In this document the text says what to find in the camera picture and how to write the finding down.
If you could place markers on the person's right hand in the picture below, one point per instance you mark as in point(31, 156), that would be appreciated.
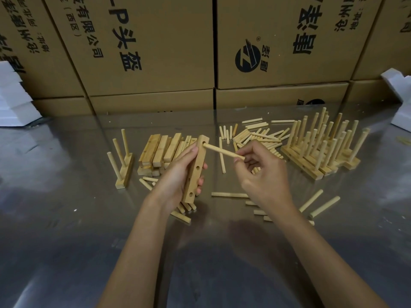
point(269, 182)

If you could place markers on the person's left hand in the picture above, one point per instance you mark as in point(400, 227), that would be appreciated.
point(173, 182)

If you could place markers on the drilled wooden block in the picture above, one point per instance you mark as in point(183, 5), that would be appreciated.
point(342, 164)
point(125, 179)
point(351, 149)
point(299, 164)
point(354, 163)
point(328, 170)
point(192, 189)
point(347, 162)
point(357, 159)
point(336, 167)

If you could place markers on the pile of drilled wooden bars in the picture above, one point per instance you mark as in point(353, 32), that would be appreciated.
point(157, 150)

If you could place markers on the pile of wooden dowels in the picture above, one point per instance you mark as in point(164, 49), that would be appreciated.
point(257, 137)

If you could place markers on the person's left forearm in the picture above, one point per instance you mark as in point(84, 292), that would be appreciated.
point(135, 259)

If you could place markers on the person's right forearm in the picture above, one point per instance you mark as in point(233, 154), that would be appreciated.
point(327, 263)

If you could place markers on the stack of white foam blocks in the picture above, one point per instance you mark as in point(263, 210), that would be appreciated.
point(16, 105)
point(403, 109)

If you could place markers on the clear tape patch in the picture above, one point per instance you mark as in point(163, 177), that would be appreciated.
point(117, 243)

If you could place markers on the shiny metal table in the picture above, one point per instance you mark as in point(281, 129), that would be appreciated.
point(64, 205)

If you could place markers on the stack of brown cardboard boxes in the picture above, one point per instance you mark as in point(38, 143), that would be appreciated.
point(154, 44)

